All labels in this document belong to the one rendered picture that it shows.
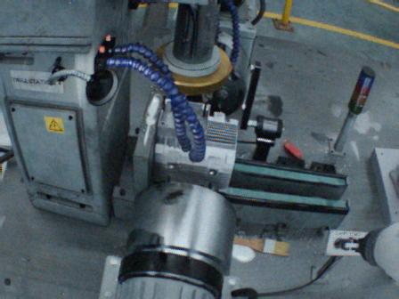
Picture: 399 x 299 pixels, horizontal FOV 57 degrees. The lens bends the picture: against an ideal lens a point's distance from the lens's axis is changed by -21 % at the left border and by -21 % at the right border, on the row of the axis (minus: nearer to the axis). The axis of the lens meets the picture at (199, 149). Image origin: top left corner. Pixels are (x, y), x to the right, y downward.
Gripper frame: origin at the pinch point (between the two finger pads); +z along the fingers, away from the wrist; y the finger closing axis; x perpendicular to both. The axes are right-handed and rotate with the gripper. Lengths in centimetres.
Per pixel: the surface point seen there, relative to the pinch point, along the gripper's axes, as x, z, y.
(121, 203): -4, 29, 60
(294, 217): -7.5, 36.3, 7.9
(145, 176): -11, 14, 52
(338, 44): -173, 231, -71
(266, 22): -176, 232, -1
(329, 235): -2.2, 8.0, 3.4
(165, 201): -5.7, 0.5, 45.8
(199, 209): -5.1, -0.3, 38.3
